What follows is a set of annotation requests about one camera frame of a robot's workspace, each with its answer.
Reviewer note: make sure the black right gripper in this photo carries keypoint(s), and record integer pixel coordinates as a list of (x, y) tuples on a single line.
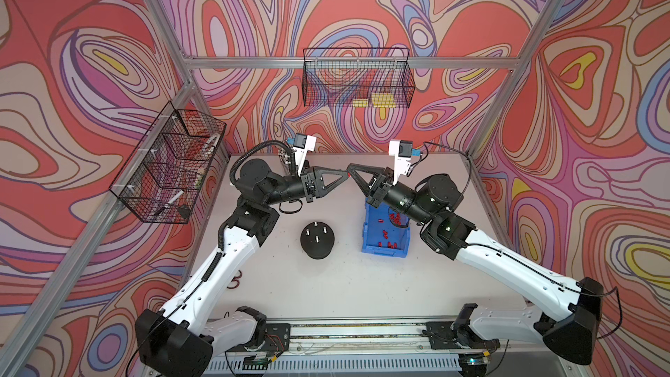
[(383, 181)]

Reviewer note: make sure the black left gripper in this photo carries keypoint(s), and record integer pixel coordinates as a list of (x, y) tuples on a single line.
[(311, 184)]

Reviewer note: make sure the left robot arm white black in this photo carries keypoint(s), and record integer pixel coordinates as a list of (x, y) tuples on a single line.
[(179, 339)]

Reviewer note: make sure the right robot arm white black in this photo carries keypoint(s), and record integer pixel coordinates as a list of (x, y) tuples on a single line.
[(563, 314)]

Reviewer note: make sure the black dome with screws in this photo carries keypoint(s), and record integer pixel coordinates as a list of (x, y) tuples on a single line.
[(317, 240)]

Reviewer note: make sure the blue plastic bin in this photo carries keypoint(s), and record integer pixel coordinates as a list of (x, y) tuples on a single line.
[(386, 232)]

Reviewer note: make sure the yellow block in basket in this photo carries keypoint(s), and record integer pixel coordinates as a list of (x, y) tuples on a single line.
[(383, 100)]

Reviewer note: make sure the white marker in basket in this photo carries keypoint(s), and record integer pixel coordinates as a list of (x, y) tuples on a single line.
[(169, 202)]

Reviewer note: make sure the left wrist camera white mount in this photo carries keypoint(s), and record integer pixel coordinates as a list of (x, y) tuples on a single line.
[(301, 145)]

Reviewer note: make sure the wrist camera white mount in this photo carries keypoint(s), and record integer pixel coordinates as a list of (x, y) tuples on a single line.
[(405, 155), (301, 145)]

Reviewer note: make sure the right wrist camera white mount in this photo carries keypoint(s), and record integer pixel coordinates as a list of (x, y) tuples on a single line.
[(405, 155)]

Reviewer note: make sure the black wire basket at back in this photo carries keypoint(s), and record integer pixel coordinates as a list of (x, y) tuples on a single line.
[(347, 76)]

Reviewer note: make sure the black wire basket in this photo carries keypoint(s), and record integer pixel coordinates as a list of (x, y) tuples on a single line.
[(347, 76), (175, 154)]

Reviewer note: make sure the red handled scissors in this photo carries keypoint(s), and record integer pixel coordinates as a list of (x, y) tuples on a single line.
[(235, 282)]

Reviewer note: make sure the black wire basket on left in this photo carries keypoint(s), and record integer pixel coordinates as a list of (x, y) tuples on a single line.
[(175, 154)]

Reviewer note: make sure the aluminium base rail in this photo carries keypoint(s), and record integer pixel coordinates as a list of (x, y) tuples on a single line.
[(399, 347)]

